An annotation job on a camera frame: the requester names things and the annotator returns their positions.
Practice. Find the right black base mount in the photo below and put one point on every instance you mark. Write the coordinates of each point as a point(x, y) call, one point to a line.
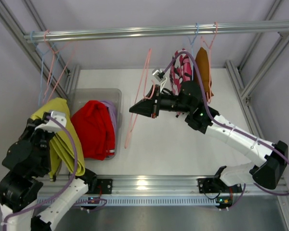
point(207, 185)

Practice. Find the red trousers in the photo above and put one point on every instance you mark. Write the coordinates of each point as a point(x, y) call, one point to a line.
point(95, 130)

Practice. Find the aluminium hanging rail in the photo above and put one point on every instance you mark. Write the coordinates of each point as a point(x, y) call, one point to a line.
point(159, 31)

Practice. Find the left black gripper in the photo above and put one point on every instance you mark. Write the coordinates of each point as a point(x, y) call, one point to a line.
point(35, 134)

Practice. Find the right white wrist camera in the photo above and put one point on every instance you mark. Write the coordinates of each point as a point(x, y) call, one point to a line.
point(160, 77)

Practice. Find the pink hanger of brown trousers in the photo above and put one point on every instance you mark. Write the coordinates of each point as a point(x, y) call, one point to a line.
point(209, 47)

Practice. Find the brown trousers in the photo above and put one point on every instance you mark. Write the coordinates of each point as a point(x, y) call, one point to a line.
point(203, 66)

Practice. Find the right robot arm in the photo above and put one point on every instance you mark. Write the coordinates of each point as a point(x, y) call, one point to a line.
point(267, 162)

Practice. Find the left aluminium frame post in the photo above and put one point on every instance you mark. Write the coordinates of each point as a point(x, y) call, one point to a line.
point(20, 17)

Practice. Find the pink hanger of red trousers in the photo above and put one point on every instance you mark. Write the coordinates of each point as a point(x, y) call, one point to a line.
point(56, 54)

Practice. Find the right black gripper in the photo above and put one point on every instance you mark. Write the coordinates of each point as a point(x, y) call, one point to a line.
point(155, 105)

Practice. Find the right aluminium frame post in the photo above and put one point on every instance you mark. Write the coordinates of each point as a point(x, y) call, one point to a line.
point(264, 51)

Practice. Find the aluminium frame post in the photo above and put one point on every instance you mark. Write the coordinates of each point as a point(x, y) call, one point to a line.
point(264, 51)
point(20, 17)

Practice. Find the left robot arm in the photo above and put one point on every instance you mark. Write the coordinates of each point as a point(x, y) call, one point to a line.
point(27, 159)

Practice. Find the transparent plastic bin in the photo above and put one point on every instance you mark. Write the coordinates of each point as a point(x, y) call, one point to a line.
point(79, 97)

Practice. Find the yellow-green trousers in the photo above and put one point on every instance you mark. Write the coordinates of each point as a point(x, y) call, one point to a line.
point(61, 149)

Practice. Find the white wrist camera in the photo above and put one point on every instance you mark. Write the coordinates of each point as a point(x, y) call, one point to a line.
point(160, 77)
point(53, 122)

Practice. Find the light blue hanger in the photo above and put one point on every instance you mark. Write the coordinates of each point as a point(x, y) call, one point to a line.
point(42, 64)

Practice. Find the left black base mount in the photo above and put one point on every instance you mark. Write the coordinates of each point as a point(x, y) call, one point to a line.
point(103, 186)

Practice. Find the floral pink trousers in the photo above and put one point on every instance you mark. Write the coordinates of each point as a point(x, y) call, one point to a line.
point(180, 72)

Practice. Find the blue hanger of floral trousers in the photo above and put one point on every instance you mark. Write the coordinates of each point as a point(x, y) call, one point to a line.
point(192, 41)

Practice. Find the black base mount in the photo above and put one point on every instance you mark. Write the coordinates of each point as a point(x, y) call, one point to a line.
point(103, 186)
point(207, 185)

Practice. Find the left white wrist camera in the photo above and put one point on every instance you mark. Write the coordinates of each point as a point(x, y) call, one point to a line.
point(53, 122)

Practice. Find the lilac trousers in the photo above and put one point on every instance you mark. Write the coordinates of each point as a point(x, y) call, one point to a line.
point(112, 113)

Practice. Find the pink hanger of yellow trousers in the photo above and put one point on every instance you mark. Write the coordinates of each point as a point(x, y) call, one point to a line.
point(139, 95)

